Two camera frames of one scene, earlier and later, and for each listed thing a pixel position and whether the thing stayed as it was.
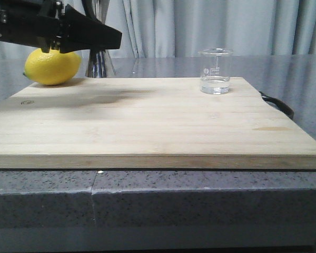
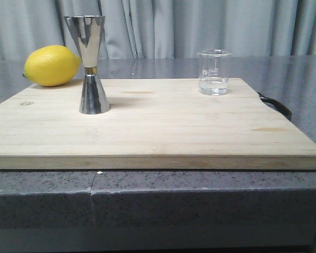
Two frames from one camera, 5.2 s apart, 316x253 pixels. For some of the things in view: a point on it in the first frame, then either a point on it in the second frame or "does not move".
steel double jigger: x=99 y=65 → x=87 y=30
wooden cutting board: x=145 y=123 does not move
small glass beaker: x=215 y=70 does not move
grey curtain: x=175 y=28 does not move
